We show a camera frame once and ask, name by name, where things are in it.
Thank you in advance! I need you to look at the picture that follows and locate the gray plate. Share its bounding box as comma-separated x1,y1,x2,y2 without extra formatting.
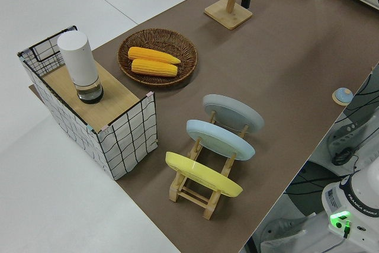
203,94,265,136

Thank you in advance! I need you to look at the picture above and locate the light blue plate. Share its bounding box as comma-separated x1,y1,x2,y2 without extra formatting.
185,119,256,161

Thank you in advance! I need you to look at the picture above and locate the yellow plate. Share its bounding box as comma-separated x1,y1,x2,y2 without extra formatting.
165,151,244,197

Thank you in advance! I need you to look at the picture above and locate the low wooden plate rack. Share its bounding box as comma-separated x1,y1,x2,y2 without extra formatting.
168,110,249,220

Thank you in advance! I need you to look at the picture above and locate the wooden mug tree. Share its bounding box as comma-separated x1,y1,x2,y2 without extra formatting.
203,0,253,31

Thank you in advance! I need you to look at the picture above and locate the round wicker basket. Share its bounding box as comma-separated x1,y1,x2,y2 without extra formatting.
117,28,198,86

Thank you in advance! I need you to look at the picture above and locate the yellow corn cob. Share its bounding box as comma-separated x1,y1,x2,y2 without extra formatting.
127,46,182,65
130,59,179,77

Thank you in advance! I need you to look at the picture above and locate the wooden board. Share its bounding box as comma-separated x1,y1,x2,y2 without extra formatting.
43,60,140,132

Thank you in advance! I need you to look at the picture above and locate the white cylinder bottle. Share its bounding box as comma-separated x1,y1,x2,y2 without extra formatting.
57,30,105,105

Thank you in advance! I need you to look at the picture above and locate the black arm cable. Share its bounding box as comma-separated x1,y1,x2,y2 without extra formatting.
331,134,379,167

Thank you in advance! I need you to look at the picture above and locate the black wire basket with cloth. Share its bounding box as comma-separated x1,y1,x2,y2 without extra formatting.
17,24,158,181

